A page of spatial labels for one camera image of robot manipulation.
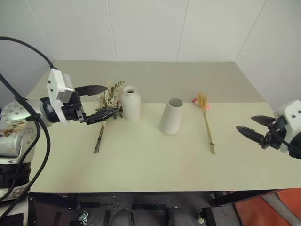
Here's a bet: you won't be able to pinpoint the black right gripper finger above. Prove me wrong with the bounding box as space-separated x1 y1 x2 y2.
236 126 268 145
251 115 276 127

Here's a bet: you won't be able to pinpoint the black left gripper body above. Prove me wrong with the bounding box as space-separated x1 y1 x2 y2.
61 91 88 125

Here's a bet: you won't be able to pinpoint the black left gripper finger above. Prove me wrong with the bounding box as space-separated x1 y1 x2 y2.
75 85 109 97
85 109 119 126

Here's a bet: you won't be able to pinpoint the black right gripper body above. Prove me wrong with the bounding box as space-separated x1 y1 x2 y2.
261 116 286 150

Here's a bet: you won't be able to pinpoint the dried flower bouquet green leaves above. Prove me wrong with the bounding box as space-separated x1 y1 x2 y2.
94 80 126 154

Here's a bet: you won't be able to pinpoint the white bottle-shaped vase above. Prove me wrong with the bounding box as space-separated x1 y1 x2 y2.
120 85 142 122

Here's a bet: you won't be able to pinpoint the white conical vase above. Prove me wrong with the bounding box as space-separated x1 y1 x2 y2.
159 97 184 136

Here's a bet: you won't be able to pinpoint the dried wheat flower bunch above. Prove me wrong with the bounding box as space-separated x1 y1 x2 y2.
191 91 217 156

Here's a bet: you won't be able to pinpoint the orange floor mat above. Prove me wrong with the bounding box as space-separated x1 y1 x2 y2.
233 187 301 226

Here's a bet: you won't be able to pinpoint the metal caster wheel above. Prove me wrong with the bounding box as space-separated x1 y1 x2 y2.
78 210 90 222

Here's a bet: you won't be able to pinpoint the dark grey rounded shape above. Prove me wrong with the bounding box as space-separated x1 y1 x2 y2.
110 208 135 226

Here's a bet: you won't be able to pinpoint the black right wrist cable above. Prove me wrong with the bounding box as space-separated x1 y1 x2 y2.
274 130 301 153

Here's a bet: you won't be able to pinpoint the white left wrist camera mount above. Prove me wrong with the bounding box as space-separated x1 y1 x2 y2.
46 68 76 124

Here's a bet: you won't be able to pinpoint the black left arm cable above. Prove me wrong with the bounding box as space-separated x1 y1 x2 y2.
0 73 51 218

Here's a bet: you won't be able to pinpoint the black left camera cable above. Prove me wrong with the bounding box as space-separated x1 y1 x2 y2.
0 36 58 70

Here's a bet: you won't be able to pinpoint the black table frame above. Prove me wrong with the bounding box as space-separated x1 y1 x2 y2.
27 188 283 226

